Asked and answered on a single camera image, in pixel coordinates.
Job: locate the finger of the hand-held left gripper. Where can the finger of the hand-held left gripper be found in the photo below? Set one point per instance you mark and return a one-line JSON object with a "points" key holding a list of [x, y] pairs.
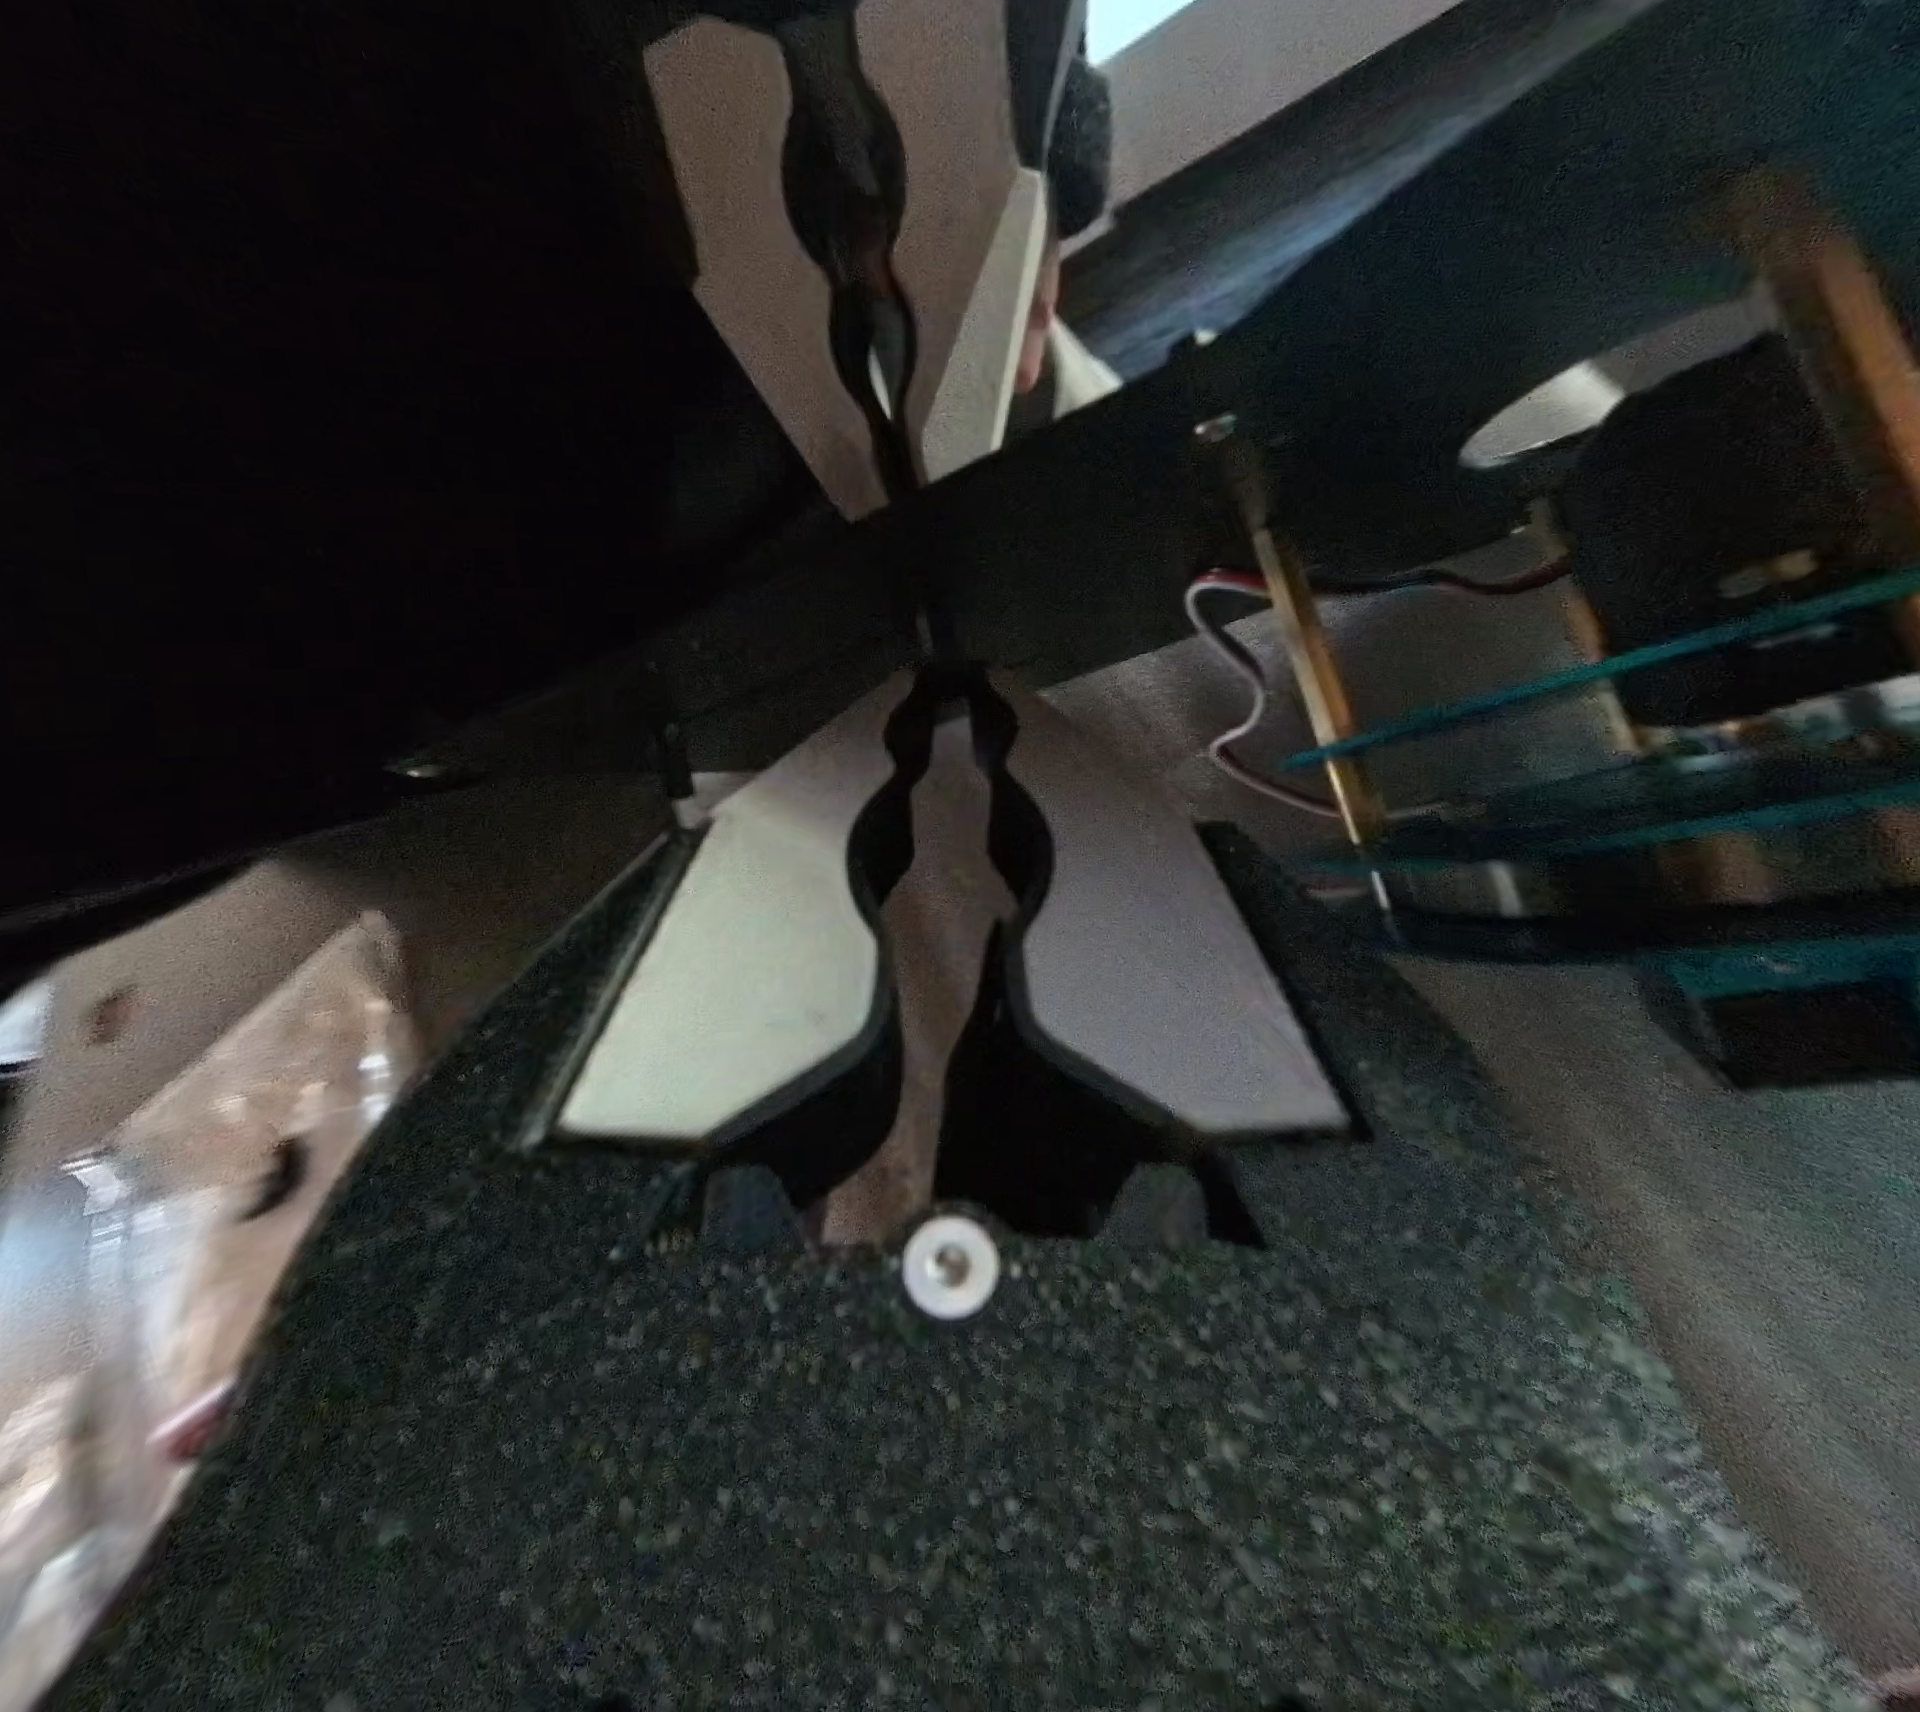
{"points": [[734, 197], [969, 303]]}

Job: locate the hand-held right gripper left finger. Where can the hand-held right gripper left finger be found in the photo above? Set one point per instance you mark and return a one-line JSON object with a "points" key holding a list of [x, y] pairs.
{"points": [[734, 977]]}

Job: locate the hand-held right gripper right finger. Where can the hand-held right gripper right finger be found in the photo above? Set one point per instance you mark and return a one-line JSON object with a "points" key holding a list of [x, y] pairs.
{"points": [[1171, 977]]}

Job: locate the blue toy robot arm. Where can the blue toy robot arm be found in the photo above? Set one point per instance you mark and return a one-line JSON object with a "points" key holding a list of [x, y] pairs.
{"points": [[1124, 542]]}

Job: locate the small black standoff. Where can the small black standoff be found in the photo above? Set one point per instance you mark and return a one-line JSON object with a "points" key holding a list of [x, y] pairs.
{"points": [[943, 647]]}

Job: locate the dark grey desk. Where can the dark grey desk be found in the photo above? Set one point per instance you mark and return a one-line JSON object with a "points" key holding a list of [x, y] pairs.
{"points": [[494, 873]]}

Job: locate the person's left hand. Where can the person's left hand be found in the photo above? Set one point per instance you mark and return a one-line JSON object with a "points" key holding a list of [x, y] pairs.
{"points": [[1040, 332]]}

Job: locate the pile of clear plastic bags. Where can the pile of clear plastic bags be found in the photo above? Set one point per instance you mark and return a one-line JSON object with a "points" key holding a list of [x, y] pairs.
{"points": [[180, 1143]]}

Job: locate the white foam sheet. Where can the white foam sheet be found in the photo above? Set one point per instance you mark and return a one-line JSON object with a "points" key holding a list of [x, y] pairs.
{"points": [[1725, 1216]]}

